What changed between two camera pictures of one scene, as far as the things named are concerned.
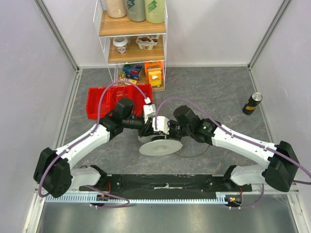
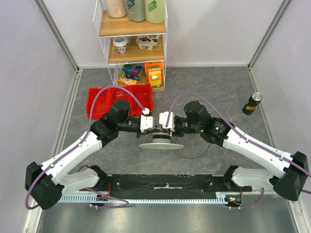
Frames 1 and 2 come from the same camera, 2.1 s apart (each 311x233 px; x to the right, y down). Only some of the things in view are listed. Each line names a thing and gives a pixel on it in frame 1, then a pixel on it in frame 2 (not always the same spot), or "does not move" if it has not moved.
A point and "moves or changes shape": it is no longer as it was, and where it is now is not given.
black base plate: x=165 y=186 does not move
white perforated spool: x=157 y=145 moves or changes shape
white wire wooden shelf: x=135 y=52 does not move
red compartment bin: x=138 y=93 does not move
